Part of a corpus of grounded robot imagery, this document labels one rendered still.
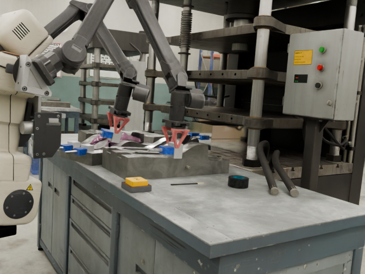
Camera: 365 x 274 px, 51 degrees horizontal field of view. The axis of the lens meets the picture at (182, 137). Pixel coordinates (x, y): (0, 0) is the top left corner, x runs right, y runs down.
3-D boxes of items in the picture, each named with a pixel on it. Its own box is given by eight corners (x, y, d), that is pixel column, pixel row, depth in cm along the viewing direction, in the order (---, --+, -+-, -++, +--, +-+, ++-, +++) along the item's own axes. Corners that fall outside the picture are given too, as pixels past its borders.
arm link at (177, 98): (169, 88, 143) (175, 89, 138) (186, 91, 146) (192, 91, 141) (167, 107, 143) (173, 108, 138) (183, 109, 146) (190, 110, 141)
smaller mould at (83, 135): (85, 145, 225) (86, 133, 224) (77, 141, 237) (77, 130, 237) (117, 144, 236) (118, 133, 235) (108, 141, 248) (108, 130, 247)
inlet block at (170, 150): (150, 158, 136) (152, 143, 136) (144, 155, 141) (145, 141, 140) (181, 158, 143) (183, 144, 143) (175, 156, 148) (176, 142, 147)
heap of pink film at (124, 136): (108, 149, 179) (108, 132, 178) (85, 144, 190) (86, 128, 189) (148, 145, 199) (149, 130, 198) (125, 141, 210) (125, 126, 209)
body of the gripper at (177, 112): (175, 124, 149) (177, 105, 148) (190, 128, 140) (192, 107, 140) (161, 123, 145) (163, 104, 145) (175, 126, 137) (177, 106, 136)
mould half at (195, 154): (126, 180, 146) (128, 145, 145) (101, 167, 168) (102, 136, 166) (228, 173, 173) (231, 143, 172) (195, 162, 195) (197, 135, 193)
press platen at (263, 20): (265, 53, 184) (269, 12, 182) (143, 60, 292) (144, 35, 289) (365, 68, 228) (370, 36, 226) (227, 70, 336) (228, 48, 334)
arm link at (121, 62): (83, 23, 180) (82, 4, 171) (95, 19, 182) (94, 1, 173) (126, 91, 165) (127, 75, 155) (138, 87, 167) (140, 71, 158)
